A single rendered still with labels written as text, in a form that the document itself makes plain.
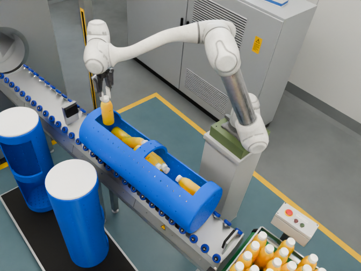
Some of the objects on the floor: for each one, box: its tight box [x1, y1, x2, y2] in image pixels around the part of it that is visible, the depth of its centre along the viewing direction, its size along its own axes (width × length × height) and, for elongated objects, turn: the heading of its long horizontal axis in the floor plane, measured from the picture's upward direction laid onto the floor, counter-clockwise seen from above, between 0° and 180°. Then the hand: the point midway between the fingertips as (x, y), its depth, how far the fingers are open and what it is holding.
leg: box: [98, 181, 106, 223], centre depth 251 cm, size 6×6×63 cm
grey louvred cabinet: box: [127, 0, 317, 128], centre depth 365 cm, size 54×215×145 cm, turn 37°
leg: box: [109, 189, 119, 213], centre depth 259 cm, size 6×6×63 cm
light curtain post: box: [78, 0, 102, 110], centre depth 255 cm, size 6×6×170 cm
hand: (105, 94), depth 174 cm, fingers closed on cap, 4 cm apart
